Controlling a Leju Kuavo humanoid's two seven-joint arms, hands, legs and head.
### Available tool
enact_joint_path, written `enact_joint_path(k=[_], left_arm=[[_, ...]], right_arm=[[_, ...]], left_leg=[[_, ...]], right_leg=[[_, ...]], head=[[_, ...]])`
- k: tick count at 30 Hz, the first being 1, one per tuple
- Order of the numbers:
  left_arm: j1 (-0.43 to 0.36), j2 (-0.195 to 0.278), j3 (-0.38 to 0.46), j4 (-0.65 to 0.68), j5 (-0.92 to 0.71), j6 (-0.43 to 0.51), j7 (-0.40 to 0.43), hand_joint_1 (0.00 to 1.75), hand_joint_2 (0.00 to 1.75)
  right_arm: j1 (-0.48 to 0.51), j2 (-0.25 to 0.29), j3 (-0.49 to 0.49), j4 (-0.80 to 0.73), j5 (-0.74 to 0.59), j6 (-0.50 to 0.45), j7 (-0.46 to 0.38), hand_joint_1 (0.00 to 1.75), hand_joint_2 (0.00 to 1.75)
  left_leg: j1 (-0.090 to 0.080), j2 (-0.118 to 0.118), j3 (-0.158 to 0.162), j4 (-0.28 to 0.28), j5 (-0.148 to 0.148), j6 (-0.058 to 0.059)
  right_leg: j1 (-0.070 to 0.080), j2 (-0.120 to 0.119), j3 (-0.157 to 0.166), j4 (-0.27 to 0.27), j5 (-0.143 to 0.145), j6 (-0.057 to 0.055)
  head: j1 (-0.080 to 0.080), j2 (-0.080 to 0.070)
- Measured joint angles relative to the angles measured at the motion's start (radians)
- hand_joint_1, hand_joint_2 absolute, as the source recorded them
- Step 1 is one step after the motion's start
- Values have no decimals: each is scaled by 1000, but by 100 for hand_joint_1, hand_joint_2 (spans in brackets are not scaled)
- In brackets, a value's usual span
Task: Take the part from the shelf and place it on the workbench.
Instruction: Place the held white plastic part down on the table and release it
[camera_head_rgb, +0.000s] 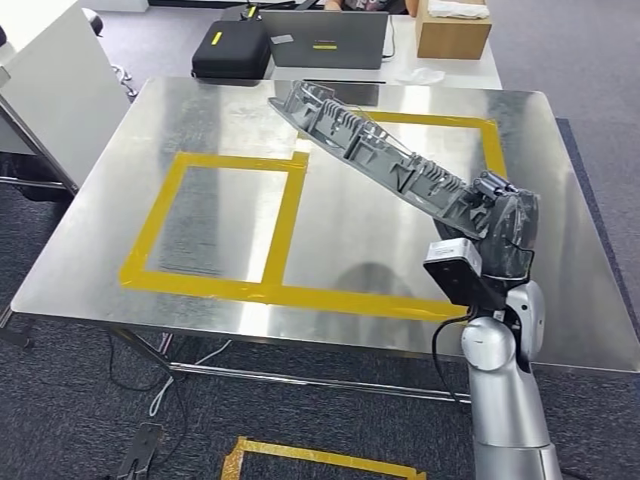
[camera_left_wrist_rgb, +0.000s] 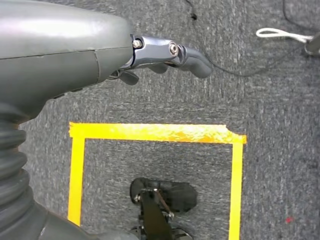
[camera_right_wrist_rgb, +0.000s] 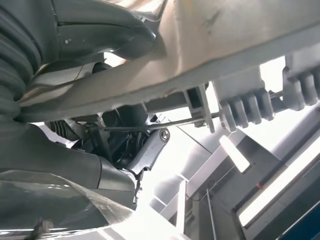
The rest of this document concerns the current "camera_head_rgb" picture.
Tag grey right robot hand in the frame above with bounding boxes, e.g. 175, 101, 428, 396
467, 170, 541, 283

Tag grey plastic wheel hubcap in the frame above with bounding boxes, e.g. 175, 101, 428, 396
268, 80, 490, 241

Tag stainless steel workbench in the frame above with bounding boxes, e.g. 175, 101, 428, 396
0, 76, 640, 407

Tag brown cardboard box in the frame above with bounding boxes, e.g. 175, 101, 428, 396
414, 0, 494, 61

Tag white crumpled tissue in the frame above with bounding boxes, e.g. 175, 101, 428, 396
427, 0, 491, 20

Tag grey laptop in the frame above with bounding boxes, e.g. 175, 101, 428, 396
260, 9, 390, 71

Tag person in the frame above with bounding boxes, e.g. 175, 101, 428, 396
322, 0, 420, 16

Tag black zipped case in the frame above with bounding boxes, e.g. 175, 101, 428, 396
191, 19, 273, 82

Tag black office chair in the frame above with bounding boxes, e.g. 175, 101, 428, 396
81, 6, 140, 102

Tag white desk steel legs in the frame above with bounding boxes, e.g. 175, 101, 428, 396
0, 0, 132, 197

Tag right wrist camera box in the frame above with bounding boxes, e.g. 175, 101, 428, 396
423, 238, 507, 313

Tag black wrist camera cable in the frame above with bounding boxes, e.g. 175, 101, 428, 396
430, 307, 476, 407

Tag black laptop cable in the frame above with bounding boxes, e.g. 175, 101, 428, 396
382, 16, 397, 62

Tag black floor cable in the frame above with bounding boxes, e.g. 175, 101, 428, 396
106, 331, 190, 465

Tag white floor cable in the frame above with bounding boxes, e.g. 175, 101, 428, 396
149, 339, 233, 419

